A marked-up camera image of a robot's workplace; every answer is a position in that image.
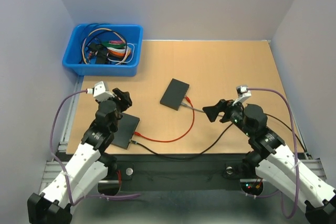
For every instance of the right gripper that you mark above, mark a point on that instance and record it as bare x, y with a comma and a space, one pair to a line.
224, 106

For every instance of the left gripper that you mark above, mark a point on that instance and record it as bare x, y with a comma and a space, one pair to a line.
125, 100

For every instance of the black network switch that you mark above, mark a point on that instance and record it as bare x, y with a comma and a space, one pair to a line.
126, 129
174, 94

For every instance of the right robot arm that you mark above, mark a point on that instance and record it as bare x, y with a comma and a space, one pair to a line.
274, 161

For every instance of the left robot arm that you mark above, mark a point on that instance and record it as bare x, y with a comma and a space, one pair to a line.
88, 165

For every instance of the blue plastic bin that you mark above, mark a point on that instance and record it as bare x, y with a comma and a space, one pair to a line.
104, 50

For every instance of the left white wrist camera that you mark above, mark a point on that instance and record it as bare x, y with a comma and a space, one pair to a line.
100, 92

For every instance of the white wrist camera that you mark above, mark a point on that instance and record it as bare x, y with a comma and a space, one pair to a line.
243, 94
100, 92

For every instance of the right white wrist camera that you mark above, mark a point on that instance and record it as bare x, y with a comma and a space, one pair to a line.
243, 94

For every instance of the aluminium frame rail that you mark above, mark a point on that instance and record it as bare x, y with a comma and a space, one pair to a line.
60, 157

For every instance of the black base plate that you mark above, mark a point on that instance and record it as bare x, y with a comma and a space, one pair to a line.
149, 172

